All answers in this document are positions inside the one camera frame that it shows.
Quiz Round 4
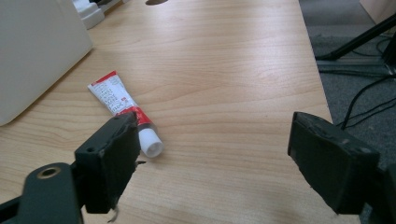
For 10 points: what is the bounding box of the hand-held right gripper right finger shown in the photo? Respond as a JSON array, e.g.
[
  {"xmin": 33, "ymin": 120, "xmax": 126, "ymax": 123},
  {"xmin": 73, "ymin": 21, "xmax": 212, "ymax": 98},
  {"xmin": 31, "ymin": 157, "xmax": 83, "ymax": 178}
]
[{"xmin": 287, "ymin": 111, "xmax": 381, "ymax": 216}]

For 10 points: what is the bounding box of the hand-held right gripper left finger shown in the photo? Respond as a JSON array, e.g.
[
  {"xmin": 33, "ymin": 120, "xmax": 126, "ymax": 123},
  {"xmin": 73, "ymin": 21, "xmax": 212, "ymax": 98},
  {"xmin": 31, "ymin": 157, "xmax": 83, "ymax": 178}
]
[{"xmin": 74, "ymin": 111, "xmax": 142, "ymax": 215}]

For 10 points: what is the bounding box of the red and white toothpaste tube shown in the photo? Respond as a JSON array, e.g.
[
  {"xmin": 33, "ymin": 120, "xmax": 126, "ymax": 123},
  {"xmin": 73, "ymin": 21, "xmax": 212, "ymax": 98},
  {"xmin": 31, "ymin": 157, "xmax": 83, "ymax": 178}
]
[{"xmin": 87, "ymin": 70, "xmax": 164, "ymax": 159}]

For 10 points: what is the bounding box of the black metal stand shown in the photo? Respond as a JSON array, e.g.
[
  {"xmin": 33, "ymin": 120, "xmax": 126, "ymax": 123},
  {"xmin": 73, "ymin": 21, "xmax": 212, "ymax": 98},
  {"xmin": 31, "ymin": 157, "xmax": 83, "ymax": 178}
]
[{"xmin": 315, "ymin": 13, "xmax": 396, "ymax": 78}]

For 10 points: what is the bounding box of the white plastic container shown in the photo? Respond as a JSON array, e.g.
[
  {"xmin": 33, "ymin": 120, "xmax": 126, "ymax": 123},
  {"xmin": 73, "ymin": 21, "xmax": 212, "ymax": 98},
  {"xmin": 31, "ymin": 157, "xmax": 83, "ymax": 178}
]
[{"xmin": 0, "ymin": 0, "xmax": 94, "ymax": 127}]

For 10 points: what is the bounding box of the white power strip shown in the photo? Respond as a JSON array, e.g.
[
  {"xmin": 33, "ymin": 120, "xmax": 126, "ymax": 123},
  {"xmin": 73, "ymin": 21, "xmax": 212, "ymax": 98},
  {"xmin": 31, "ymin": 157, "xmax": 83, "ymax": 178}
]
[{"xmin": 72, "ymin": 0, "xmax": 124, "ymax": 31}]

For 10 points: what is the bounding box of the light wooden cabinet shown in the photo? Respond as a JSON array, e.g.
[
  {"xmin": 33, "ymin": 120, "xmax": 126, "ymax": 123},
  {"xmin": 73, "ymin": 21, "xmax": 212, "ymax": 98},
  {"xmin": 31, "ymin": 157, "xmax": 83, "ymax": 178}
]
[{"xmin": 359, "ymin": 0, "xmax": 396, "ymax": 25}]

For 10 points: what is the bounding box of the black cable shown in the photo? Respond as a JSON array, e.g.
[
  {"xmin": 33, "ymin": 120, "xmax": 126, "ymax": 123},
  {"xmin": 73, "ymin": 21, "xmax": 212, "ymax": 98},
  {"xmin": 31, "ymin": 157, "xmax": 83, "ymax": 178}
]
[{"xmin": 337, "ymin": 76, "xmax": 396, "ymax": 131}]

